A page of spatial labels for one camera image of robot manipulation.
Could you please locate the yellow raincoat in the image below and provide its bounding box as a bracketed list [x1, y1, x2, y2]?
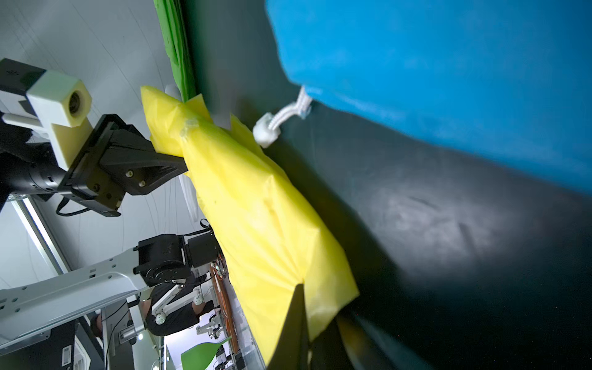
[141, 86, 359, 362]

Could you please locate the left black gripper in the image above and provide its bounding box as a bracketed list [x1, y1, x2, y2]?
[57, 114, 187, 217]

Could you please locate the green plastic basket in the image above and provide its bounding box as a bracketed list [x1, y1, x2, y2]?
[154, 0, 197, 101]

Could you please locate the white drawstring cord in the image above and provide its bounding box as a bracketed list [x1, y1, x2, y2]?
[252, 85, 314, 149]

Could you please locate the blue folded raincoat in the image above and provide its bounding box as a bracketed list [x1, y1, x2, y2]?
[265, 1, 591, 194]

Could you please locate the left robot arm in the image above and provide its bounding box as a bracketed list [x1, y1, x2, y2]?
[1, 114, 221, 350]

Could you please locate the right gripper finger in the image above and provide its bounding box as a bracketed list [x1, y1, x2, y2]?
[267, 285, 309, 370]

